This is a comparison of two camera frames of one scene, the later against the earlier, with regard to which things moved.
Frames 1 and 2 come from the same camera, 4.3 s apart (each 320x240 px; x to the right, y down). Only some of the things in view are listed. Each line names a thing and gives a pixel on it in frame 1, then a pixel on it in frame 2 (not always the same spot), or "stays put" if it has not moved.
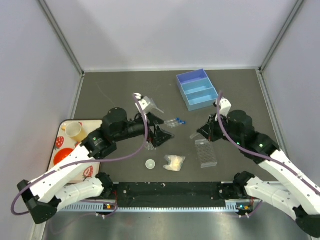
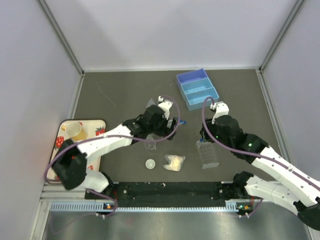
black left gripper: x=160 y=135 → x=166 y=130
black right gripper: x=208 y=130 stays put
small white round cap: x=150 y=164 stays put
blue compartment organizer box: x=197 y=90 stays put
